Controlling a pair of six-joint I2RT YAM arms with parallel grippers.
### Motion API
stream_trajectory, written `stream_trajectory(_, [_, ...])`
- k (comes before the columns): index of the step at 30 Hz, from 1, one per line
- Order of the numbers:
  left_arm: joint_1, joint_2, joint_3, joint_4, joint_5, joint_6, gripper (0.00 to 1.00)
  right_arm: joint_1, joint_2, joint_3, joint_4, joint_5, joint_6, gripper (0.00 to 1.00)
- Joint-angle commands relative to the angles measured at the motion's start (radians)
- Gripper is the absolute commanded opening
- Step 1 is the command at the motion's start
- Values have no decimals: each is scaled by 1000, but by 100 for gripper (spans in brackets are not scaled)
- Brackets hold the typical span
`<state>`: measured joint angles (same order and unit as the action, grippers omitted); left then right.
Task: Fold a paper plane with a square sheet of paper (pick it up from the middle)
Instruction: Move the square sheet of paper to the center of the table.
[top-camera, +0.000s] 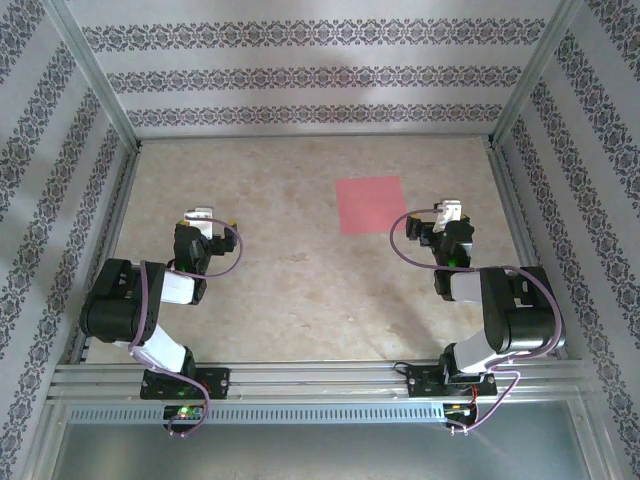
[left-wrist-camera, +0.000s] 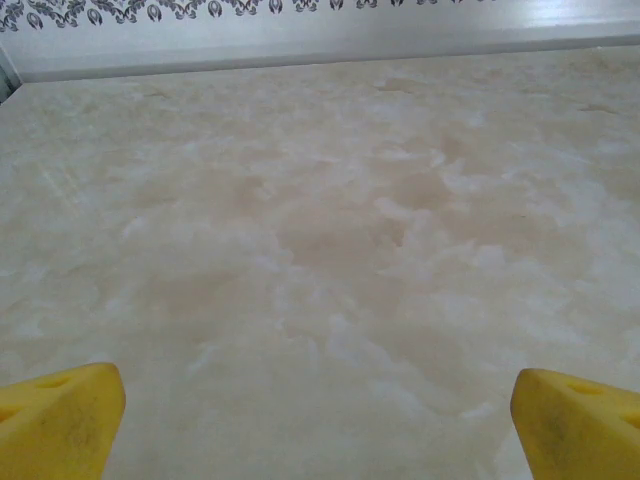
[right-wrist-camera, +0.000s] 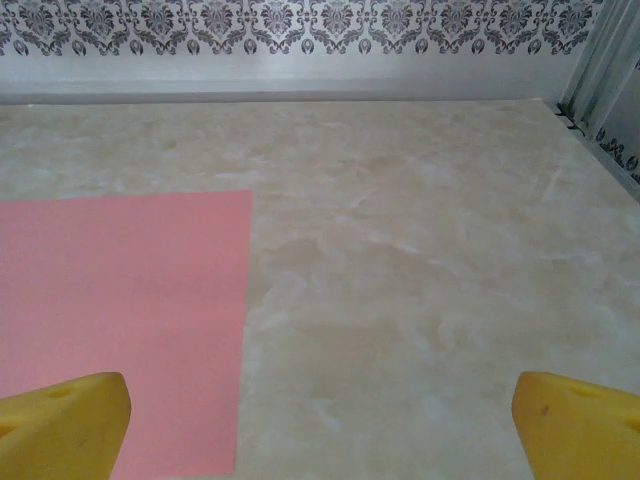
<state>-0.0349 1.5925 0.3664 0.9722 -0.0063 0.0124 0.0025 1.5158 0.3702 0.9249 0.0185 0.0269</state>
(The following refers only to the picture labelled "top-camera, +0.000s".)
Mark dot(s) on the red square cloth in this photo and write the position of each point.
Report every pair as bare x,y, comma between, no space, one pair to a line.
371,204

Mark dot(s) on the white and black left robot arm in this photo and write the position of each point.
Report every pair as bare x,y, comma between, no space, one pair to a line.
115,300

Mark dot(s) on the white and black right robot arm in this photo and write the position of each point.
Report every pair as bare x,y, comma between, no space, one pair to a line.
520,310

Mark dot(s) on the grey metal sheet panel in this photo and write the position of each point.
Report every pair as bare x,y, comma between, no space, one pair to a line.
320,455

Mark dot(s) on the controller board with green light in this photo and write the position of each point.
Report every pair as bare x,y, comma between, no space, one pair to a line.
184,412

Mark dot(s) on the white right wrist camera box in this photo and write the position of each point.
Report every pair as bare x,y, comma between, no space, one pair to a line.
450,210

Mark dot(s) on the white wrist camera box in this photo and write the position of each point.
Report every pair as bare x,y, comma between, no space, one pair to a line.
200,214
450,210

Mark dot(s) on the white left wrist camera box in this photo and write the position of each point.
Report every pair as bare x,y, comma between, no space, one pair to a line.
200,214

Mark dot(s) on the aluminium table side rail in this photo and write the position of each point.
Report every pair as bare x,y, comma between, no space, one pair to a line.
515,220
116,220

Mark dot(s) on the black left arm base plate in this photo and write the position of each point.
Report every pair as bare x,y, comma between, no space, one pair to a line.
217,382

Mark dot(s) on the thin aluminium wall rail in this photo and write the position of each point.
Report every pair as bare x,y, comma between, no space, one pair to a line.
315,136

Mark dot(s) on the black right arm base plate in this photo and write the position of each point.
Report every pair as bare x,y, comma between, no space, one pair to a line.
422,382

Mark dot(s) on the aluminium frame post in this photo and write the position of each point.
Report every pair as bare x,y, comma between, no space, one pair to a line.
537,70
90,70

